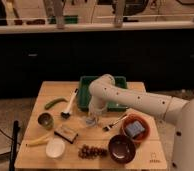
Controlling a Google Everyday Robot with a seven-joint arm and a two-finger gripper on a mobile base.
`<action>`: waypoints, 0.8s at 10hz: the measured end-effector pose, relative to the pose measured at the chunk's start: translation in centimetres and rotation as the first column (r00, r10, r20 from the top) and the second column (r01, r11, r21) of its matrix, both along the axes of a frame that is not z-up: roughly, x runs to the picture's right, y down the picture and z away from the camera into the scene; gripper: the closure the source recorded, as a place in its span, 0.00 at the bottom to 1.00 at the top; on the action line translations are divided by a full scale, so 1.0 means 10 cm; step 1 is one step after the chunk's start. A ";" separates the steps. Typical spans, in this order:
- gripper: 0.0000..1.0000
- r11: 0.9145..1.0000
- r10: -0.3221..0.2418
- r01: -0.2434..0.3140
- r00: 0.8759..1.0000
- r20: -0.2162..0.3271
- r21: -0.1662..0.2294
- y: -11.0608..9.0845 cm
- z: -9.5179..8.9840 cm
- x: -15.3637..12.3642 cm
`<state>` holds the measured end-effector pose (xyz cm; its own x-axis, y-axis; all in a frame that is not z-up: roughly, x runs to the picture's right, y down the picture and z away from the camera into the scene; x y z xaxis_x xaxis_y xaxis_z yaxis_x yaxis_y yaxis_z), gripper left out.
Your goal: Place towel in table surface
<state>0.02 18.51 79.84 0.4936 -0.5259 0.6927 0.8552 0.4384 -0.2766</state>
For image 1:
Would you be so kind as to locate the yellow banana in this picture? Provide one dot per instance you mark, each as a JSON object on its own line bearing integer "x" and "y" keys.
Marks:
{"x": 39, "y": 141}

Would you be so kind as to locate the white handled dish brush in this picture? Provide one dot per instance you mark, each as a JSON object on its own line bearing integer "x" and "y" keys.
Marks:
{"x": 66, "y": 113}

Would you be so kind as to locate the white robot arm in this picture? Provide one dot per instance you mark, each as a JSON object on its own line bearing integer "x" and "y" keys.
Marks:
{"x": 176, "y": 111}

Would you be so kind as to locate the bunch of dark grapes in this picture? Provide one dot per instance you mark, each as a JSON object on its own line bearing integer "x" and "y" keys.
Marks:
{"x": 91, "y": 152}

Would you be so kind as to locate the clear glass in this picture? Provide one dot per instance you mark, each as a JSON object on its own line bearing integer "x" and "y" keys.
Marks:
{"x": 91, "y": 120}

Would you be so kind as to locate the green cucumber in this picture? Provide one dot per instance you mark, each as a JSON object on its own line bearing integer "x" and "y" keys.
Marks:
{"x": 54, "y": 102}

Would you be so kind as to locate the brown black sponge block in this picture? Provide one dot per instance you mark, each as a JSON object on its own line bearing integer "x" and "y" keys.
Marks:
{"x": 66, "y": 133}

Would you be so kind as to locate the dark brown bowl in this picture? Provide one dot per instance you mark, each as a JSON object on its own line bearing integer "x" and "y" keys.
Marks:
{"x": 121, "y": 149}

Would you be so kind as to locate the orange bowl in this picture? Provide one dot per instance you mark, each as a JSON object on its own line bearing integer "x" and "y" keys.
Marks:
{"x": 130, "y": 119}

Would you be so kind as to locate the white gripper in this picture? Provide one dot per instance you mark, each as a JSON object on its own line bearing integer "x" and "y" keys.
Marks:
{"x": 96, "y": 108}

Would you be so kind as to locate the blue grey towel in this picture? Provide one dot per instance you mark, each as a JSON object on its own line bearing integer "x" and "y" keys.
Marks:
{"x": 134, "y": 129}

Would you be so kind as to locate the green plastic tray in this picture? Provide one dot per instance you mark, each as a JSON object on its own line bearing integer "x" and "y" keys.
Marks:
{"x": 83, "y": 96}

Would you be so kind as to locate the black stand pole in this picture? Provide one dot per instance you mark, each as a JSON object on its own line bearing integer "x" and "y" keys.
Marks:
{"x": 14, "y": 143}

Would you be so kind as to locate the white railing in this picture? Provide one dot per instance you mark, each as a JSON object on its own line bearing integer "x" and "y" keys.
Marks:
{"x": 41, "y": 16}

